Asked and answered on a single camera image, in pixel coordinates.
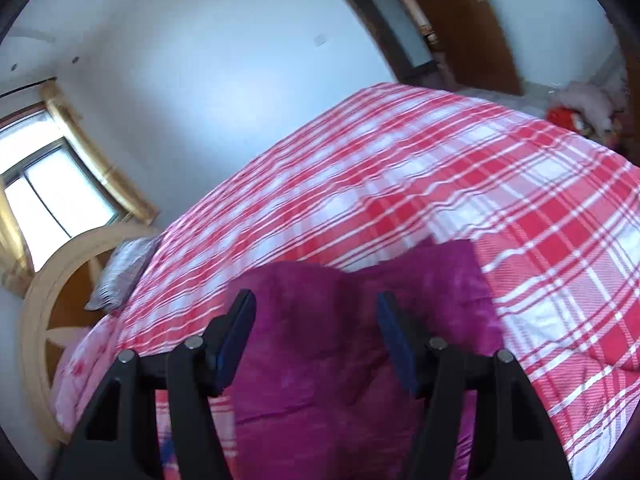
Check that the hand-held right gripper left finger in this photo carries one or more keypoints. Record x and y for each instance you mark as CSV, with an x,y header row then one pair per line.
x,y
235,335

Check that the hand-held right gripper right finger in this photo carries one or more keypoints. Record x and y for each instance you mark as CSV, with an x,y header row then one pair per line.
x,y
397,345

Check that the purple down jacket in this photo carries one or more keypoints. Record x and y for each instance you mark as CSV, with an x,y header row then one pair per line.
x,y
325,335

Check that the striped pillow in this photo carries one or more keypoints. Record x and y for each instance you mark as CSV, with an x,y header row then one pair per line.
x,y
122,270

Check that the red white plaid blanket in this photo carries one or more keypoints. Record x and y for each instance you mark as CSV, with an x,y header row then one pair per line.
x,y
400,185

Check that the pink floral bedsheet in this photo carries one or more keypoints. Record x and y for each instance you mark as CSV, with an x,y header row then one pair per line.
x,y
80,375

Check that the beige wooden headboard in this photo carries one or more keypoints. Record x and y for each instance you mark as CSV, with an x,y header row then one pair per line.
x,y
35,320

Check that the window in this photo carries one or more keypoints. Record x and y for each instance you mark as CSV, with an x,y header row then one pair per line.
x,y
55,190

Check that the red plush toy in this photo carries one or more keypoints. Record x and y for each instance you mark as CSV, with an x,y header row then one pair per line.
x,y
562,117

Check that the pink white plush toy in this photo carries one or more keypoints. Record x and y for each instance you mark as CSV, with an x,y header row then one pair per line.
x,y
585,102

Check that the brown wooden door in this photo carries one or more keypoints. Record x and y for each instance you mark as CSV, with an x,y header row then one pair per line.
x,y
465,35

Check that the brown door frame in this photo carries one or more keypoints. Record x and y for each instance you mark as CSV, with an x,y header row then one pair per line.
x,y
380,52

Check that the white wall switch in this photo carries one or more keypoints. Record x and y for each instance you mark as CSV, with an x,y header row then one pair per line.
x,y
319,40

